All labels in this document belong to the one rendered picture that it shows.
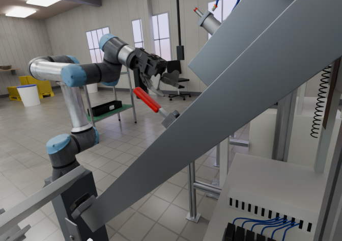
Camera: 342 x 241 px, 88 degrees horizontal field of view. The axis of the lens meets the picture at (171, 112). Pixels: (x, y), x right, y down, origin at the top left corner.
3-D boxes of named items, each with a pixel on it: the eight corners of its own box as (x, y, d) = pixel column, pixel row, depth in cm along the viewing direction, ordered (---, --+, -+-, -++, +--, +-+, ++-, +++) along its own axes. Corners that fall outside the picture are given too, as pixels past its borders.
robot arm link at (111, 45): (111, 51, 75) (115, 31, 70) (130, 64, 72) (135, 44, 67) (95, 53, 68) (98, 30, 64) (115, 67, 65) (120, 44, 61)
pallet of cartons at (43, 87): (23, 102, 611) (15, 78, 586) (9, 99, 686) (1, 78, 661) (55, 96, 693) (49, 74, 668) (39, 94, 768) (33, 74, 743)
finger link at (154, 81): (160, 81, 50) (151, 67, 57) (153, 98, 53) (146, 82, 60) (170, 83, 52) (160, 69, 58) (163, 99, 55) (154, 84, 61)
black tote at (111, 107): (95, 116, 270) (94, 109, 266) (88, 115, 278) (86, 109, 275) (122, 106, 317) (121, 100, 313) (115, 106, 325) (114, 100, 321)
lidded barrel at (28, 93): (26, 107, 529) (19, 87, 510) (20, 106, 559) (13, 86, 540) (45, 103, 568) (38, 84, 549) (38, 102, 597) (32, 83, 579)
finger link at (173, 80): (190, 76, 64) (166, 68, 62) (182, 90, 67) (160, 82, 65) (188, 73, 67) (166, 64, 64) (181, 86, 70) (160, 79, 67)
